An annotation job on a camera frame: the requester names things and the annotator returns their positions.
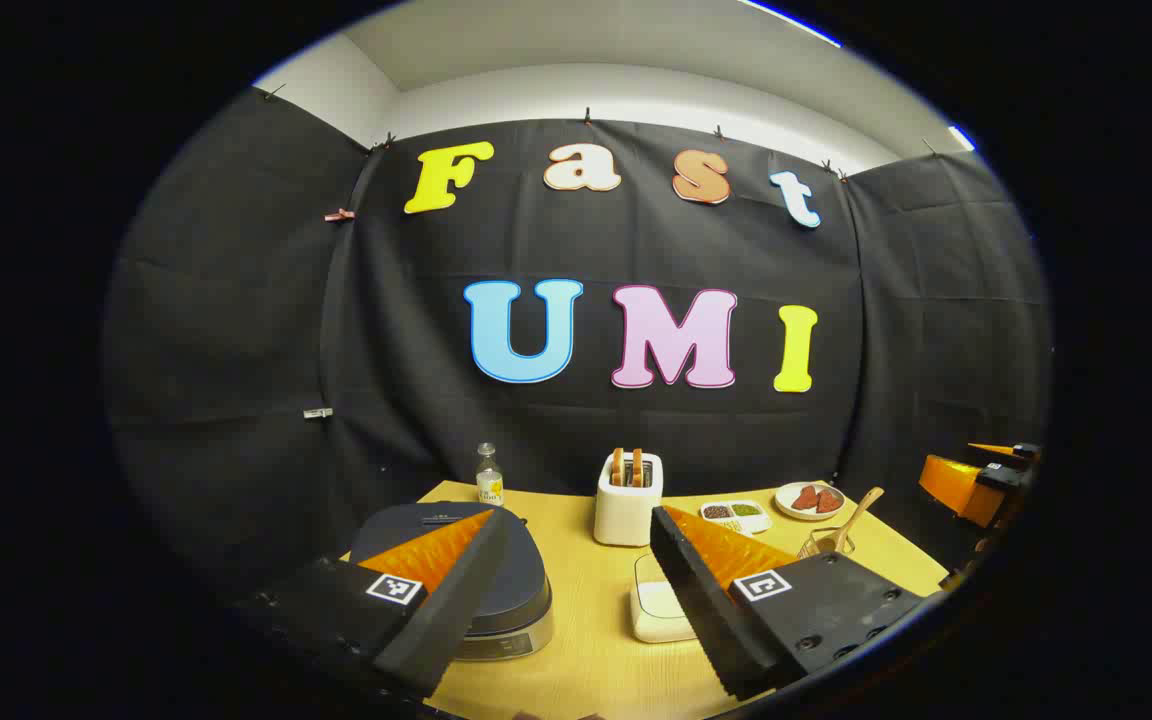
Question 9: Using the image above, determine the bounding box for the glass bottle with yellow label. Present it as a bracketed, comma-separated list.
[476, 443, 505, 507]

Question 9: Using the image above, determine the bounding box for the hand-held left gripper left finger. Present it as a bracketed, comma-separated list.
[236, 508, 514, 699]

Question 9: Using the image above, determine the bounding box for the clear container of rice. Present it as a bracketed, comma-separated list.
[630, 553, 699, 644]

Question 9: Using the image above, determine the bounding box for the white toaster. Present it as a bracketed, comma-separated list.
[594, 450, 664, 547]

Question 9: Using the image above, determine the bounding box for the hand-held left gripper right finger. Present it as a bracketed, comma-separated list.
[649, 505, 929, 701]

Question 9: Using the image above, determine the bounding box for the wooden spoon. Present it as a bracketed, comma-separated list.
[833, 487, 885, 554]

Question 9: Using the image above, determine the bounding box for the black backdrop cloth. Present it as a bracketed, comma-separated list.
[101, 88, 1052, 601]

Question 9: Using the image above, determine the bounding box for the white round plate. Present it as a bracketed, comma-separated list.
[774, 482, 847, 522]

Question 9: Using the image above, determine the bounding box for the black silver rice cooker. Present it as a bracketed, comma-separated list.
[348, 502, 554, 662]

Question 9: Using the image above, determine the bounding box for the white divided dish of beans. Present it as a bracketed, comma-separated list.
[700, 500, 773, 535]

